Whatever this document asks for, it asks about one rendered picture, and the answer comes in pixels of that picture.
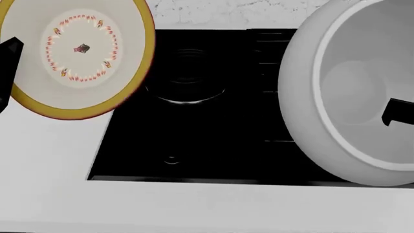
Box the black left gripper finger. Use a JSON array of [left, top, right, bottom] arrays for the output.
[[0, 36, 25, 115]]

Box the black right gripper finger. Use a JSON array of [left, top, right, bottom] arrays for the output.
[[381, 97, 414, 127]]

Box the yellow-rimmed patterned white bowl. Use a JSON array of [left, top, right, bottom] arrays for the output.
[[0, 0, 157, 120]]

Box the plain white bowl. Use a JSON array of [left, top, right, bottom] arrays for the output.
[[278, 0, 414, 187]]

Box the black bowl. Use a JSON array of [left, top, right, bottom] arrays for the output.
[[142, 47, 227, 105]]

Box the black sink basin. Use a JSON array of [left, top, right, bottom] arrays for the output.
[[86, 28, 414, 188]]

